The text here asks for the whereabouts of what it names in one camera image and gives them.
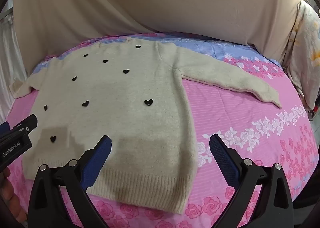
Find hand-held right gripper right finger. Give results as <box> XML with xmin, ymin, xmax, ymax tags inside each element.
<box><xmin>209</xmin><ymin>134</ymin><xmax>294</xmax><ymax>228</ymax></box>

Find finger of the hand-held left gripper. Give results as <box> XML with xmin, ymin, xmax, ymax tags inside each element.
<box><xmin>0</xmin><ymin>114</ymin><xmax>38</xmax><ymax>143</ymax></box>

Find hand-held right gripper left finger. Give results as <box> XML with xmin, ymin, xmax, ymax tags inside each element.
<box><xmin>27</xmin><ymin>135</ymin><xmax>112</xmax><ymax>228</ymax></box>

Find cream sweater with black hearts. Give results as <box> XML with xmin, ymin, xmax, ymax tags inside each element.
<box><xmin>9</xmin><ymin>39</ymin><xmax>282</xmax><ymax>216</ymax></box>

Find person's left hand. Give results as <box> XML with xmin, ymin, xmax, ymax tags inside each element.
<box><xmin>0</xmin><ymin>165</ymin><xmax>27</xmax><ymax>222</ymax></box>

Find pink floral bedsheet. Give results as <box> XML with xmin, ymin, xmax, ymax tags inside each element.
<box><xmin>6</xmin><ymin>32</ymin><xmax>319</xmax><ymax>228</ymax></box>

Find white curtain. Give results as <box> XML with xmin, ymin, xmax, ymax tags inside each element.
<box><xmin>0</xmin><ymin>0</ymin><xmax>28</xmax><ymax>118</ymax></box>

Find floral pillow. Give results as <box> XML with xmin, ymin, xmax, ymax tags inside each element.
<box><xmin>282</xmin><ymin>0</ymin><xmax>320</xmax><ymax>111</ymax></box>

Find beige draped cloth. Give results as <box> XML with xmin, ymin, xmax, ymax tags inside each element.
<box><xmin>11</xmin><ymin>0</ymin><xmax>304</xmax><ymax>56</ymax></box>

